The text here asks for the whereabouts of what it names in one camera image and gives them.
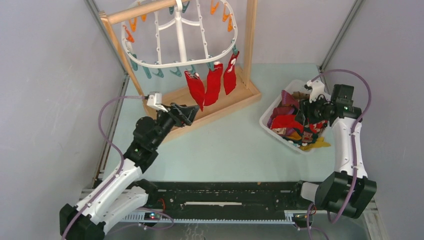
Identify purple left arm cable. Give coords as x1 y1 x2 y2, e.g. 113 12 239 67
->
59 95 175 240

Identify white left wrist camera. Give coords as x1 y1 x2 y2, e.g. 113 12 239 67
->
144 91 168 112

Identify white oval clip hanger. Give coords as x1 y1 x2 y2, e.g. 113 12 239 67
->
121 0 238 69

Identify white laundry basket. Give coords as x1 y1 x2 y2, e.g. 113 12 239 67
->
259 79 332 155

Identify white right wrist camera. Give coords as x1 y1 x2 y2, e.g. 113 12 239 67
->
304 79 325 103

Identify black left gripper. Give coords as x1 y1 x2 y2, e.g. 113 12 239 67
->
151 102 200 149

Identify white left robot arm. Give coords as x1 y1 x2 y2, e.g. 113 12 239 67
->
59 103 200 240

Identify pile of colourful socks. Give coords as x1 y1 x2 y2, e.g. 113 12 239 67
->
265 90 331 152

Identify red Santa sock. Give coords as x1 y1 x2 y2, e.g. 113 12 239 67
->
223 51 240 95
184 70 206 111
204 61 224 106

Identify wooden hanger stand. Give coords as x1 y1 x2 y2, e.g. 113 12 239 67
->
98 0 261 142

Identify teal clothespin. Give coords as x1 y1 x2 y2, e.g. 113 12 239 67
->
206 54 215 72
231 44 240 57
181 1 190 13
170 66 182 77
185 64 197 75
152 68 164 78

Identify orange clothespin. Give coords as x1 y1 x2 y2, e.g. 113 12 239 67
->
210 0 220 15
227 14 234 32
128 17 138 33

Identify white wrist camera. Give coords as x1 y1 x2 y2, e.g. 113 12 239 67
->
144 91 168 112
304 79 325 103

